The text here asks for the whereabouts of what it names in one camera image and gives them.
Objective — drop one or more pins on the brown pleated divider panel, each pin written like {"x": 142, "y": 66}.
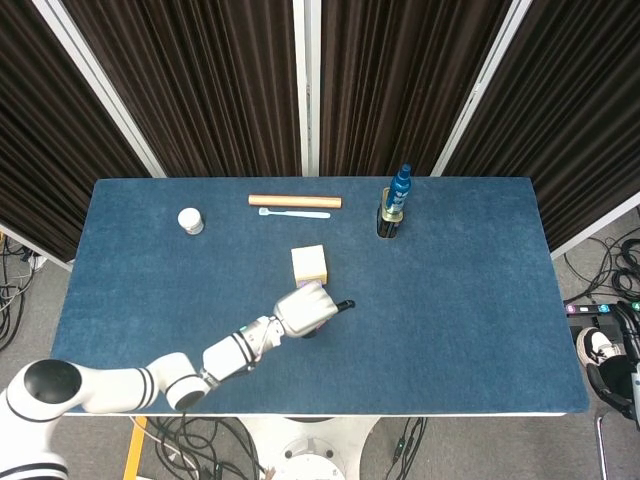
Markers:
{"x": 200, "y": 90}
{"x": 45, "y": 150}
{"x": 390, "y": 85}
{"x": 565, "y": 125}

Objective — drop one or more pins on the yellow and white block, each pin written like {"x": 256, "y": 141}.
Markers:
{"x": 309, "y": 260}

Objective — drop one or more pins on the blue table mat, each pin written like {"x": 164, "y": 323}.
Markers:
{"x": 425, "y": 325}

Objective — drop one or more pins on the robot left five-finger hand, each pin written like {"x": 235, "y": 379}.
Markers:
{"x": 305, "y": 310}

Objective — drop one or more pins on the light blue toothbrush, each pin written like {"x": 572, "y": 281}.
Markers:
{"x": 300, "y": 214}

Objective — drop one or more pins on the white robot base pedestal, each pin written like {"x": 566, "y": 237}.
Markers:
{"x": 310, "y": 445}

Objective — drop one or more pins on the black power strip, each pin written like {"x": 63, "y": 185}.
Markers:
{"x": 590, "y": 308}

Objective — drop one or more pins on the wooden rolling pin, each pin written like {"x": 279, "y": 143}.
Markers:
{"x": 295, "y": 201}

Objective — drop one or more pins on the yellow floor bar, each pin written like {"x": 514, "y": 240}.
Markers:
{"x": 134, "y": 450}

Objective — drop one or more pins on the blue spray bottle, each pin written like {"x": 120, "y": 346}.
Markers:
{"x": 400, "y": 192}

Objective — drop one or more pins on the dark tin can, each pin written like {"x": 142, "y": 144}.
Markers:
{"x": 387, "y": 225}

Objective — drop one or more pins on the white and black sneaker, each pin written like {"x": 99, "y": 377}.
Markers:
{"x": 597, "y": 347}

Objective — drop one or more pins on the white jar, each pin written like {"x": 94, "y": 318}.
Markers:
{"x": 190, "y": 220}

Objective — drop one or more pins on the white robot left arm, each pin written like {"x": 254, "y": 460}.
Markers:
{"x": 120, "y": 385}

